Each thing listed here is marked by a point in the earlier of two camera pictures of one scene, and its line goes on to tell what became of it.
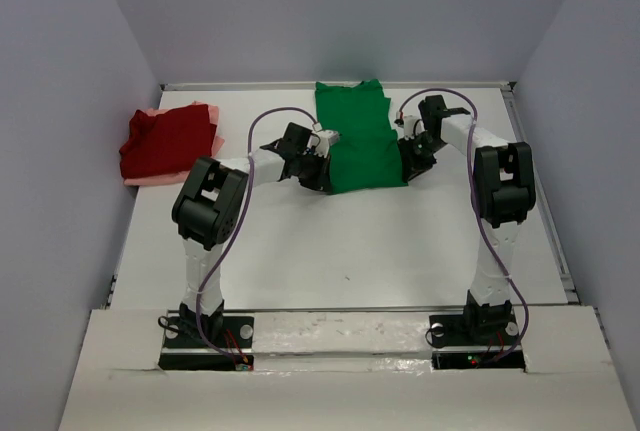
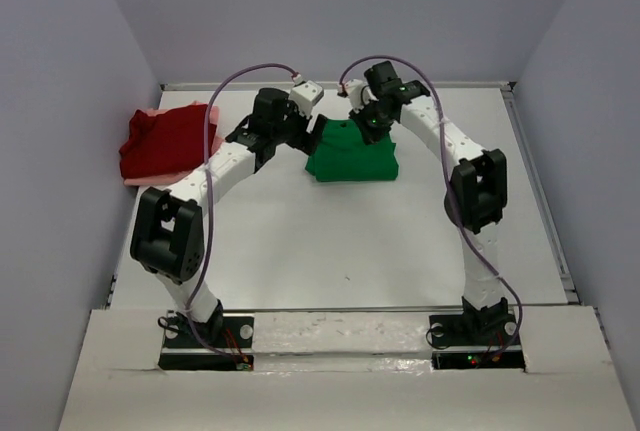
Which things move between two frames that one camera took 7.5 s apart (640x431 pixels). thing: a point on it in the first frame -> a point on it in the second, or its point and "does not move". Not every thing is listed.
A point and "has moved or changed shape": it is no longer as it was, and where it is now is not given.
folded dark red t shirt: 166,143 does not move
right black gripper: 411,166 -> 370,135
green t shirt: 365,156 has moved or changed shape
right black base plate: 476,341 does not move
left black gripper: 322,179 -> 303,141
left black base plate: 196,342 does not move
